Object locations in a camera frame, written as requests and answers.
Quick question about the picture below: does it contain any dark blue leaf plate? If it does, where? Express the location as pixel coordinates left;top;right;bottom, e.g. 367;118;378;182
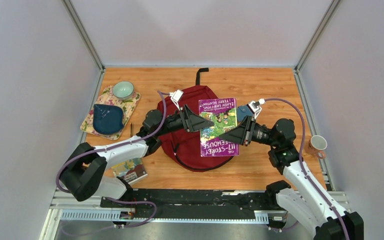
92;104;125;135

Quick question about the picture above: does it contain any orange white mug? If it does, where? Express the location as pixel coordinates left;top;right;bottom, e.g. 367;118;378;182
306;135;328;159

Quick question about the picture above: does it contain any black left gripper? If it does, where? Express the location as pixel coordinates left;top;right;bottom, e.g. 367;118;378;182
155;104;214;138

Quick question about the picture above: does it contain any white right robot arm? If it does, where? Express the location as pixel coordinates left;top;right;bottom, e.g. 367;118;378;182
219;116;364;240

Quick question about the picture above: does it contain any blue snap wallet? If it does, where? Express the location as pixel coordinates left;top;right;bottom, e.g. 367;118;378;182
236;105;254;123

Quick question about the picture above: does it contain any yellow cover book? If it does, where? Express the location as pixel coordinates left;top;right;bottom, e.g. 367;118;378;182
111;158;148;185

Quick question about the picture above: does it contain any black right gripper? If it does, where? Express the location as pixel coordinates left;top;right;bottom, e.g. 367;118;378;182
218;115;278;148

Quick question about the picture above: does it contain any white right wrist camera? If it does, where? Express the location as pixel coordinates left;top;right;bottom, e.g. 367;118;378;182
247;98;266;120

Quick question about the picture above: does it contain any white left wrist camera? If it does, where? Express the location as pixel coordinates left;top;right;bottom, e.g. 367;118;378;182
169;89;184;111

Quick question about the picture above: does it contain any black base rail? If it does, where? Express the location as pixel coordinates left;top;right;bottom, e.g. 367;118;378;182
99;188;299;220

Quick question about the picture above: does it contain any purple treehouse book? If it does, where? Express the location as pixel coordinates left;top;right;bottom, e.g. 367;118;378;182
198;98;239;157

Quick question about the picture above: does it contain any light green ceramic bowl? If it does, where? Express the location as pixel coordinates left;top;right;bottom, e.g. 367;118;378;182
112;81;135;100

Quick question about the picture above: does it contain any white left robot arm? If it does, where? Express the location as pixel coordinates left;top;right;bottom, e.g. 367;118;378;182
56;105;214;208

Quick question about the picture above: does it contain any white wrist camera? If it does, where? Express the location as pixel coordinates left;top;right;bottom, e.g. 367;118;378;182
247;98;266;120
169;89;184;111

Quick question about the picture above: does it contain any floral tray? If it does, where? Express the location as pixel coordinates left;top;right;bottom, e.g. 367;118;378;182
80;85;141;141

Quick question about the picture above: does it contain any red backpack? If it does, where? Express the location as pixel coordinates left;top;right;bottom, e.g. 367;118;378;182
159;68;233;172

